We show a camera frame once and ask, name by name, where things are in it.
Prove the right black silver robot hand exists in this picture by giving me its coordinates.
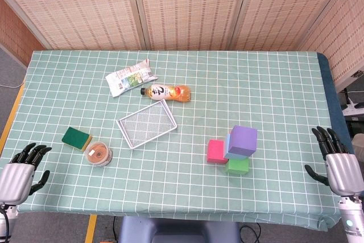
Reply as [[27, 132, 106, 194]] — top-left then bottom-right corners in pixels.
[[304, 126, 364, 197]]

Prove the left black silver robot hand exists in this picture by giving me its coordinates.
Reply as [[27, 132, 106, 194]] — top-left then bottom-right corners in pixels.
[[0, 143, 52, 205]]

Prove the purple foam cube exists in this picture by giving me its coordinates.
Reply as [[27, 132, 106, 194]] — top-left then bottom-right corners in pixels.
[[227, 125, 258, 156]]

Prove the green foam cube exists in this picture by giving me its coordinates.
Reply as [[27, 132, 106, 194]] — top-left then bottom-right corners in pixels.
[[225, 157, 250, 176]]

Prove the light blue foam cube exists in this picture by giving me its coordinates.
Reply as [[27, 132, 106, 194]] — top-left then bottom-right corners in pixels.
[[224, 134, 249, 160]]

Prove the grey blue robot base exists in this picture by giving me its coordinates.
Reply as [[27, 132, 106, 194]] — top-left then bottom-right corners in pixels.
[[118, 216, 242, 243]]

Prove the green yellow scrub sponge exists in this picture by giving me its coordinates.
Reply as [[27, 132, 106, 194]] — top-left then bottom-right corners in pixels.
[[61, 126, 93, 152]]

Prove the dark blue table cover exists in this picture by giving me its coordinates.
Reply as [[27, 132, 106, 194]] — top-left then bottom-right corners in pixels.
[[316, 52, 356, 155]]

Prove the clear jar with brown paste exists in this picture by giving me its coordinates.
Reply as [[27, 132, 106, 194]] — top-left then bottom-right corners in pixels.
[[84, 141, 114, 167]]

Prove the green checked tablecloth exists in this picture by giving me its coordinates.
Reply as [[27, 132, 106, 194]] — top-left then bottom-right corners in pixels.
[[0, 50, 350, 232]]

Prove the pink foam cube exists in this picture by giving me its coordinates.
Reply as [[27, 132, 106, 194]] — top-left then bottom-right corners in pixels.
[[206, 139, 229, 164]]

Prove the white printed snack packet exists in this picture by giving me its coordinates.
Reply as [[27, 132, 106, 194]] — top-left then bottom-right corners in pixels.
[[105, 58, 159, 98]]

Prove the orange drink plastic bottle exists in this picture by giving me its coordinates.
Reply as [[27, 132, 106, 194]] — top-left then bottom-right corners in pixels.
[[140, 83, 192, 104]]

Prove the bamboo folding screen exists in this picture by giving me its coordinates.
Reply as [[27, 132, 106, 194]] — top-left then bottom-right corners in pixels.
[[0, 0, 364, 87]]

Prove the white floor cable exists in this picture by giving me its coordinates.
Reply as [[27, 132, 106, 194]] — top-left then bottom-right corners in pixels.
[[0, 81, 26, 88]]

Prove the black floor cable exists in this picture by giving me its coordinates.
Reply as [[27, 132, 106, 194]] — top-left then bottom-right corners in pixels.
[[239, 222, 262, 243]]

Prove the white wire mesh tray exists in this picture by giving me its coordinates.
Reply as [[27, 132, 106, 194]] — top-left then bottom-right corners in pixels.
[[115, 99, 178, 150]]

